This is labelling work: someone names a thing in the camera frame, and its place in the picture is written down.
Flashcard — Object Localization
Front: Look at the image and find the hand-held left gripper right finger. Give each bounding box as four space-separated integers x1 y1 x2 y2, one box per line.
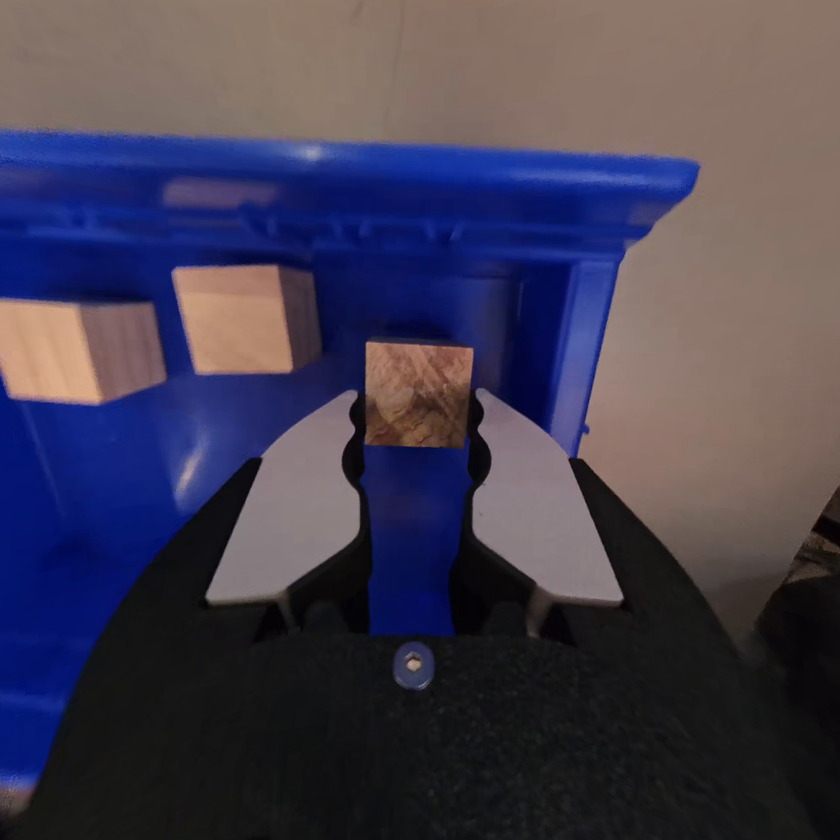
453 387 624 637

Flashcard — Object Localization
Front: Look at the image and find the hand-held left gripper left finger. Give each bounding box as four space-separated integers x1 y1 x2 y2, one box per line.
205 388 375 632

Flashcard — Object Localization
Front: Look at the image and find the blue plastic bin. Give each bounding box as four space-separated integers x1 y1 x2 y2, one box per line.
0 128 702 788

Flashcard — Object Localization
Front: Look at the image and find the grey desk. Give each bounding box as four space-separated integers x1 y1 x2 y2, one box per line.
0 0 840 657

